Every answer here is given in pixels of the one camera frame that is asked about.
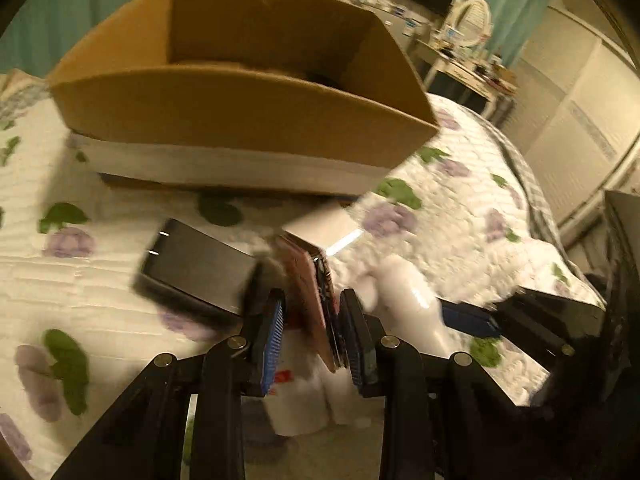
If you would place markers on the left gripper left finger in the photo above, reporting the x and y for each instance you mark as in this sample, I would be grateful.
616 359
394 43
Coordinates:
196 400

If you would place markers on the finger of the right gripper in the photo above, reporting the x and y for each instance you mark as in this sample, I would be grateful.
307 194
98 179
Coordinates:
545 326
471 320

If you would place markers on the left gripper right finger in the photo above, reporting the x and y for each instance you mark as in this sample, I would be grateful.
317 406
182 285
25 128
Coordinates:
443 417

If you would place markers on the white cylindrical bottle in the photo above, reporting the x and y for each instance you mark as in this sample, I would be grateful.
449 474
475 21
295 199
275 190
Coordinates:
410 310

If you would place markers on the red rose patterned box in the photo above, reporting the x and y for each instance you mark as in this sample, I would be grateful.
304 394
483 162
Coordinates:
309 277

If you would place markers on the small white red tube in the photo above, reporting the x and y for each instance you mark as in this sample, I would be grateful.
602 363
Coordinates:
306 396

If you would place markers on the small white box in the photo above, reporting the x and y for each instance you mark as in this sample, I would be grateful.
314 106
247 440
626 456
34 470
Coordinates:
327 227

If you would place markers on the black rectangular device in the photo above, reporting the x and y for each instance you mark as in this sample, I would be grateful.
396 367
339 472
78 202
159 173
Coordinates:
194 273

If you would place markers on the white louvered wardrobe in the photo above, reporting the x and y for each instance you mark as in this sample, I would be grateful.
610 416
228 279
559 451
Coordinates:
577 117

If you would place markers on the white dressing table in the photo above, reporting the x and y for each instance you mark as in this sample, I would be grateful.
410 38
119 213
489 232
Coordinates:
447 76

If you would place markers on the oval white vanity mirror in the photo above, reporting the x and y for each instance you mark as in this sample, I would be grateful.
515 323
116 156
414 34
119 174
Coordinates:
469 25

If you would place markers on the brown cardboard box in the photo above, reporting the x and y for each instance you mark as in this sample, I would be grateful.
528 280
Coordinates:
302 96

